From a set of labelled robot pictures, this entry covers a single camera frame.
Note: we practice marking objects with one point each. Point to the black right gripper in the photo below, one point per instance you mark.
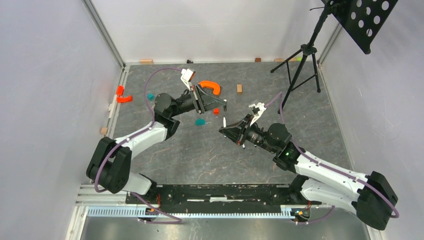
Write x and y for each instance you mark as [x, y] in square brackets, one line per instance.
[238, 132]

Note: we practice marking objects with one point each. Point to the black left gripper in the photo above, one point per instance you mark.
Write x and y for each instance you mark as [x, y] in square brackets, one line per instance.
[203, 102]

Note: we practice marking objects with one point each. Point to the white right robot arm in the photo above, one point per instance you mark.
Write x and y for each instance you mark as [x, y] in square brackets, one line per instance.
[368, 196]

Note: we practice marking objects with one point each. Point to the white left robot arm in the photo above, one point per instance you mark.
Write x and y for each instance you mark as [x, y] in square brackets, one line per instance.
[110, 164]

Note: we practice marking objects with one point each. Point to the teal cube near pen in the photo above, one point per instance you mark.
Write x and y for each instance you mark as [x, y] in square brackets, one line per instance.
[200, 122]

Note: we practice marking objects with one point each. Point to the orange arch block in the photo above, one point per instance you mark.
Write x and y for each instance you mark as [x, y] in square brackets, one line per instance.
[215, 87]

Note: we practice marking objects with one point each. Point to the wooden block on table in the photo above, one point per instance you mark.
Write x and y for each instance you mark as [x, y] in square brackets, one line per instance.
[239, 88]

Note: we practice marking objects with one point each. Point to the small teal cube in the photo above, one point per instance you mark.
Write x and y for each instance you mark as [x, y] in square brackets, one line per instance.
[150, 96]

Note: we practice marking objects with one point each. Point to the wooden block back right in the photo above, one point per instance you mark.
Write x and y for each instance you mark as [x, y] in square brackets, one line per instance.
[280, 60]

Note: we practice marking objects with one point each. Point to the orange curved block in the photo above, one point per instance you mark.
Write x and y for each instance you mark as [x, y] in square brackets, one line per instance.
[124, 99]

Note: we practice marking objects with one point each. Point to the orange block upright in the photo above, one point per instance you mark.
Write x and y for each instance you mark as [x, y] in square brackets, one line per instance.
[120, 90]

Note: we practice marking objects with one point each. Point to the black tripod stand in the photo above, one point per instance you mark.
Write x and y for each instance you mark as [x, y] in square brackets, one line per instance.
[307, 50]

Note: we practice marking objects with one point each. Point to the black perforated plate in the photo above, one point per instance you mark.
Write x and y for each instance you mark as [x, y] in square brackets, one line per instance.
[361, 19]

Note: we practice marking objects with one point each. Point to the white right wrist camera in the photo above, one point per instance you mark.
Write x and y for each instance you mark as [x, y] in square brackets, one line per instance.
[258, 109]

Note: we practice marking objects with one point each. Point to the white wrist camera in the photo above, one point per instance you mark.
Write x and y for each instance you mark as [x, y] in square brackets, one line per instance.
[186, 78]
[258, 109]

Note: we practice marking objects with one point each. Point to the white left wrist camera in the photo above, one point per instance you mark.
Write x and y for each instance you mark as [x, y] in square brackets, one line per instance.
[186, 78]

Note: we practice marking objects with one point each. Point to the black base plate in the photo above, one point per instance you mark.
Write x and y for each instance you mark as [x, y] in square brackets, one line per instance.
[224, 198]

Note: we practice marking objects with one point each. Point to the wooden block back wall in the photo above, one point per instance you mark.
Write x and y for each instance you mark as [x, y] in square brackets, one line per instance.
[146, 61]

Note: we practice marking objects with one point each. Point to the aluminium frame rail left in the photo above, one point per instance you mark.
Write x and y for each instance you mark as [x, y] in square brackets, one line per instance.
[111, 112]

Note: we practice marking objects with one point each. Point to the wooden block left rail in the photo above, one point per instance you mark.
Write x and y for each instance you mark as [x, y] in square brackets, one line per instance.
[104, 130]

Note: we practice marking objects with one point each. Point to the blue cable duct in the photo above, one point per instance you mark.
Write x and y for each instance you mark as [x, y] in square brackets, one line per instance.
[146, 212]

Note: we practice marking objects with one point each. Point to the aluminium corner post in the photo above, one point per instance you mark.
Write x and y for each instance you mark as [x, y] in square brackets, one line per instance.
[95, 16]

